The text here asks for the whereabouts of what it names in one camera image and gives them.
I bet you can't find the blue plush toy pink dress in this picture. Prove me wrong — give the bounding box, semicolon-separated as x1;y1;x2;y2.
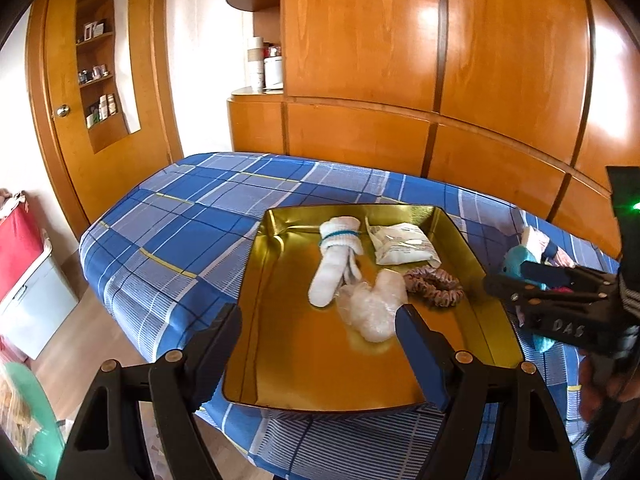
499;245;554;353

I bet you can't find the white sock blue stripe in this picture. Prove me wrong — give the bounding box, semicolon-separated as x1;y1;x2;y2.
308;216;363;308

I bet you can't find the brown fabric scrunchie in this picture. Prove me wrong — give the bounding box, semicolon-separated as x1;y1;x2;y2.
404;266;464;309

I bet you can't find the black camera with screen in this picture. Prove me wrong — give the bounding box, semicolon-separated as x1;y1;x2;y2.
606;166;640;289

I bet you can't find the pink sock navy band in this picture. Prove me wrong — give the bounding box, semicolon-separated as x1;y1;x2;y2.
522;226;576;268

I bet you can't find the white plastic bin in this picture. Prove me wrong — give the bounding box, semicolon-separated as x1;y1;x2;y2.
1;236;78;360

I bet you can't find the gold metal tray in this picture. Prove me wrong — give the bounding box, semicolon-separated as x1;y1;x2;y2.
221;204;524;413

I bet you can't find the wooden door with shelf niche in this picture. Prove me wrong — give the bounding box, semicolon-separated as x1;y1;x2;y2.
26;0;183;236

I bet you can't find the white printed cloth pouch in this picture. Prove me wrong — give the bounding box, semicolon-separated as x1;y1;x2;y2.
366;220;442;269

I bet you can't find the white container on shelf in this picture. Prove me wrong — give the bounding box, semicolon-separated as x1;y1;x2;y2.
264;56;284;91

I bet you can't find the person right hand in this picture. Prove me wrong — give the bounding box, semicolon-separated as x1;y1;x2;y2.
578;353;640;422

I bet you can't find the green glass table edge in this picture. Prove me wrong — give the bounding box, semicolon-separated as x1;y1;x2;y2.
1;362;65;479

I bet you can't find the blue plaid bedspread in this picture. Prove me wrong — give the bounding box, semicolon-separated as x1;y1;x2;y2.
80;153;617;479

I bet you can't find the clear plastic bag wad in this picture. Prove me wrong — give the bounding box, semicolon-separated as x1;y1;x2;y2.
335;269;408;344

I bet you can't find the wooden wardrobe wall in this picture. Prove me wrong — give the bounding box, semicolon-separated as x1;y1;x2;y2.
227;0;639;257

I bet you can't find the red storage box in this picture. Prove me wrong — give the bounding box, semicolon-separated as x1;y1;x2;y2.
0;193;43;299

